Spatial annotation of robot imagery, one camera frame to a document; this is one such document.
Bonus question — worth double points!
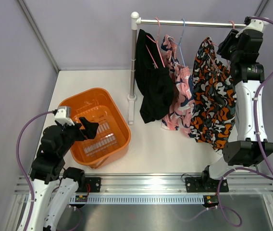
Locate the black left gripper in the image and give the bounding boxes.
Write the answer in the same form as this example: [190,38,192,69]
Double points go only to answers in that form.
[57,116,99,156]

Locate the pink hanger of camouflage shorts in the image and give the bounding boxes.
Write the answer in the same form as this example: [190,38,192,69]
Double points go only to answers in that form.
[208,20,235,70]

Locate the orange camouflage shorts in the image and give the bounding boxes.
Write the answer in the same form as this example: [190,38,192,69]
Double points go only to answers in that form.
[189,37,236,152]

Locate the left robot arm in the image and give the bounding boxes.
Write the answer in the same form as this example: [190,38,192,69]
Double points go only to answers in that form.
[18,117,99,231]

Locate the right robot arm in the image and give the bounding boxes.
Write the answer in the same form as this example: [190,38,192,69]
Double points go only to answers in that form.
[196,29,273,192]

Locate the blue hanger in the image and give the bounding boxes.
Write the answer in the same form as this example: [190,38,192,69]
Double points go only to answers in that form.
[168,18,186,67]

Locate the pink hanger of black shorts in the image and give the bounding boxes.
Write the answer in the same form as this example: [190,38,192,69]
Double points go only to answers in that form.
[147,17,165,68]

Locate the black shorts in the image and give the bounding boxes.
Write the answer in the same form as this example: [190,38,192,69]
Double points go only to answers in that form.
[135,29,174,123]

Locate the pink patterned shorts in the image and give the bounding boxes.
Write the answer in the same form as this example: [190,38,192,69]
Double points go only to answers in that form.
[161,35,195,136]

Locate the orange plastic basket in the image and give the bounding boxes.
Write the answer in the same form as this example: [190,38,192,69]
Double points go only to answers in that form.
[60,88,131,169]

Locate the metal clothes rack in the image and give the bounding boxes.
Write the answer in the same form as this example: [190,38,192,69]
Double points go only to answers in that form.
[127,12,248,125]

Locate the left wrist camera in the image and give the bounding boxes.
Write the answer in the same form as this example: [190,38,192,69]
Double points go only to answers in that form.
[54,106,75,126]

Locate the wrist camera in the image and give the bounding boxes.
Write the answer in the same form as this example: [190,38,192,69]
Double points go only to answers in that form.
[54,106,75,126]
[236,16,269,39]

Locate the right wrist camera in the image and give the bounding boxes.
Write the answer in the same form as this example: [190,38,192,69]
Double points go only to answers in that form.
[236,16,269,39]

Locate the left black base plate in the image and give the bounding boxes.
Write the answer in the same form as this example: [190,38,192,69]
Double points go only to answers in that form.
[76,177,101,193]

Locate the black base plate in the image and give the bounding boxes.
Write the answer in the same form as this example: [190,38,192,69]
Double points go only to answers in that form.
[185,177,219,193]
[76,177,101,193]

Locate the white slotted cable duct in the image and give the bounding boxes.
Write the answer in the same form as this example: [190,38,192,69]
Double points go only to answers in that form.
[69,195,205,205]

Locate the aluminium mounting rail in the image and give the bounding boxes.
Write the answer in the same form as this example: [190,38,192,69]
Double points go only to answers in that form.
[13,175,273,196]

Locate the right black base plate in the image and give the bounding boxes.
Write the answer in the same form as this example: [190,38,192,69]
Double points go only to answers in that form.
[185,177,219,193]

